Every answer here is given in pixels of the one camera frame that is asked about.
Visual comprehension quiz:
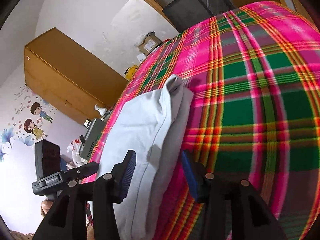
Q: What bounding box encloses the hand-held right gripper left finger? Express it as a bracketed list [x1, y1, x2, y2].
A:
[32, 150, 137, 240]

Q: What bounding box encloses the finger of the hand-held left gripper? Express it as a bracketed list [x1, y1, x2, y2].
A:
[64, 161, 100, 183]

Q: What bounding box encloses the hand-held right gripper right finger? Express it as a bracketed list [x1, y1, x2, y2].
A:
[182, 150, 288, 240]

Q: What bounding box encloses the light blue shirt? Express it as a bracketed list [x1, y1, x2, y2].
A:
[96, 74, 195, 240]

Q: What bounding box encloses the person's left hand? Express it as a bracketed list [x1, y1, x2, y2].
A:
[40, 199, 53, 217]

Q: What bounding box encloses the red white plastic bag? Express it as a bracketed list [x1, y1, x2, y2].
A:
[66, 138, 83, 166]

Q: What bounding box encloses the grey printed box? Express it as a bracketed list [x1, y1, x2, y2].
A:
[79, 118, 106, 160]

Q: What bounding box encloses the white vase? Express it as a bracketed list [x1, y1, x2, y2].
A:
[94, 104, 108, 117]

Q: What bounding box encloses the person's patterned jacket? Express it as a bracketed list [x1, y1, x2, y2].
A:
[10, 231, 35, 240]

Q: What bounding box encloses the wooden wardrobe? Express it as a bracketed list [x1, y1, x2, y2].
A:
[24, 27, 130, 126]

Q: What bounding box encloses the pink green plaid blanket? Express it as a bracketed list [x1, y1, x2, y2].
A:
[85, 1, 320, 240]

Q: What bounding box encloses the yellow bag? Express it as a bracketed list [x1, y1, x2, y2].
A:
[124, 65, 139, 81]

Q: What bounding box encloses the small cardboard box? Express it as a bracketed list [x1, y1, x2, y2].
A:
[137, 32, 162, 56]

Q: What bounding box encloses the black mesh chair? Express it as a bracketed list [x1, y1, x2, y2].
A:
[162, 0, 236, 33]

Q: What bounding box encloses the wooden board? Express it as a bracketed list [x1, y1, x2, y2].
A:
[289, 0, 316, 23]

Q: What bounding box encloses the cartoon children wall sticker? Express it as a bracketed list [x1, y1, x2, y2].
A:
[23, 101, 55, 141]

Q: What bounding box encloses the wooden door frame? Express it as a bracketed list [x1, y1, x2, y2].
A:
[117, 0, 181, 35]

